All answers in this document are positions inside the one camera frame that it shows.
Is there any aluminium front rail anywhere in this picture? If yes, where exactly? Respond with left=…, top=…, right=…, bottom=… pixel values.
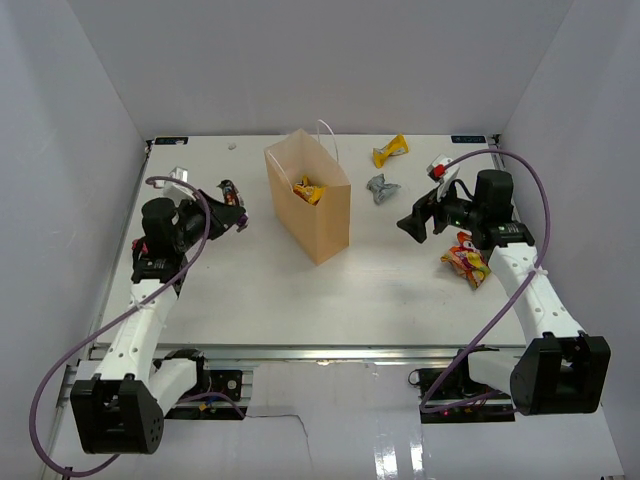
left=88, top=344, right=526, bottom=362

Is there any orange fruit candy bag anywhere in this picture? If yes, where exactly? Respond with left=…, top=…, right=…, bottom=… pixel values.
left=440, top=231, right=491, bottom=290

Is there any silver wrapper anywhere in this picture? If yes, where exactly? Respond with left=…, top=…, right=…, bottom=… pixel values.
left=366, top=174, right=401, bottom=205

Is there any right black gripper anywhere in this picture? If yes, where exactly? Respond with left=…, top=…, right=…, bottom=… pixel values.
left=398, top=176, right=485, bottom=243

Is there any purple M&M's packet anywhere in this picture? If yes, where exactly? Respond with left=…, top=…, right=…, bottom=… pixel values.
left=217, top=179, right=249, bottom=233

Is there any yellow snack bar wrapper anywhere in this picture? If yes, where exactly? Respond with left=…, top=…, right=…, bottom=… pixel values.
left=292, top=175, right=327, bottom=206

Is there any brown paper bag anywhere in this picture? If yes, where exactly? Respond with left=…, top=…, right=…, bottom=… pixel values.
left=264, top=120, right=351, bottom=265

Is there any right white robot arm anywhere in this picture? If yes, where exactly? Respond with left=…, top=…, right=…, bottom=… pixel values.
left=397, top=170, right=611, bottom=415

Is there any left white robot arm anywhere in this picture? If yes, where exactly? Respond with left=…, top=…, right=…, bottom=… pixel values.
left=70, top=195, right=246, bottom=454

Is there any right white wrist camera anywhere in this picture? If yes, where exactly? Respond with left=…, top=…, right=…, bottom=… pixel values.
left=427, top=154, right=459, bottom=202

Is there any small yellow candy wrapper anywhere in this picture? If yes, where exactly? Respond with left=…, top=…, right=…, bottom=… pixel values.
left=372, top=134, right=410, bottom=169

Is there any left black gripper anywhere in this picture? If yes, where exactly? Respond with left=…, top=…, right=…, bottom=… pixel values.
left=173, top=189, right=245, bottom=252

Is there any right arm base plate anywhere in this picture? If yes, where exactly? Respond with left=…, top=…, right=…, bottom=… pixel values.
left=420, top=366, right=515, bottom=425

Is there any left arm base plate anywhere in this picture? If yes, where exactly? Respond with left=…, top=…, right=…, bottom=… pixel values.
left=166, top=370, right=247, bottom=421

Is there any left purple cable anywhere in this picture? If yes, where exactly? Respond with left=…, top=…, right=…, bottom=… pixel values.
left=28, top=175, right=246, bottom=475

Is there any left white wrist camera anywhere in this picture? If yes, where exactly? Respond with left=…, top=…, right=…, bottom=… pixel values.
left=152, top=167, right=195, bottom=205

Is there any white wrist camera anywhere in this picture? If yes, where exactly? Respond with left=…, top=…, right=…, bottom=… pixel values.
left=152, top=167, right=195, bottom=205
left=427, top=154, right=459, bottom=202

